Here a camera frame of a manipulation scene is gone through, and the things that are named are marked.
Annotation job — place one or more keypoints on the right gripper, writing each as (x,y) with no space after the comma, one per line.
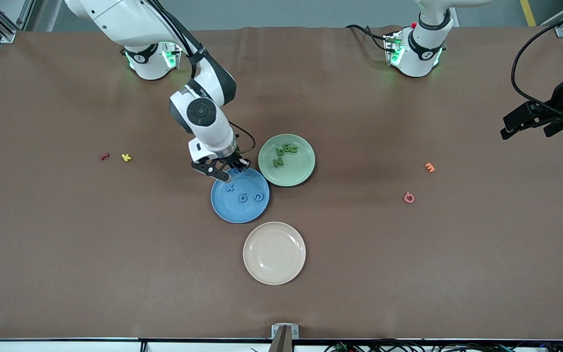
(233,159)

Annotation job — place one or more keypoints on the blue foam lowercase g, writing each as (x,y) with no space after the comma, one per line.
(243,197)

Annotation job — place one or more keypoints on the blue foam letter G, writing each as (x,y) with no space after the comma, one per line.
(258,196)

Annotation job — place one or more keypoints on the green foam capital N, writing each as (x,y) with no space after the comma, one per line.
(278,162)

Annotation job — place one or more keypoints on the blue plastic plate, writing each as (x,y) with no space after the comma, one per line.
(235,211)

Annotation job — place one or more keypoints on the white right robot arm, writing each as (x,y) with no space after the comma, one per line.
(130,19)

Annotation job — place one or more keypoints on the green plastic plate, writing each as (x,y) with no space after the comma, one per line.
(296,174)

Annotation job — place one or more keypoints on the beige plastic plate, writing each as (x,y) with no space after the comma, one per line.
(274,252)

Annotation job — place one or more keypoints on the orange foam letter E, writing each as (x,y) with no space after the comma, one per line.
(429,167)

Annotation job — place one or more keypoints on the pink foam letter Q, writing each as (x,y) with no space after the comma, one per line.
(409,197)

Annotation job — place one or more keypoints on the brown table cover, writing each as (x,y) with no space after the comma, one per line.
(115,274)

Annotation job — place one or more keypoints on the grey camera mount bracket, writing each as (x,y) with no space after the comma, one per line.
(285,332)

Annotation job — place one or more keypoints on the white table edge rail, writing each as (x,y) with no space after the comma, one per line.
(66,347)

